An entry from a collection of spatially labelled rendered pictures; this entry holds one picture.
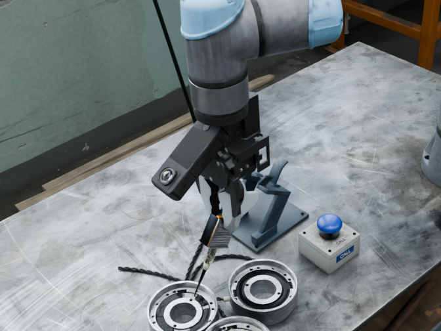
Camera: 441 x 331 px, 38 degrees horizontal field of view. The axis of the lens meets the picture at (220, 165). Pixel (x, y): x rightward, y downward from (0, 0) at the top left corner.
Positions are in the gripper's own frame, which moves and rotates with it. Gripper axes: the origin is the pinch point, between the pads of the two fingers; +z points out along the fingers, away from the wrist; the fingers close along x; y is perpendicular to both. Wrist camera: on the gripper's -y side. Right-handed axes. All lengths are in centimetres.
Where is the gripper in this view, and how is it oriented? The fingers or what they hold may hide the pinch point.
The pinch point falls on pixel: (220, 223)
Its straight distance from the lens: 96.0
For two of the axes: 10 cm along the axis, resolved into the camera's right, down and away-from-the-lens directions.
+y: 7.5, -4.5, 4.8
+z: 0.8, 7.9, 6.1
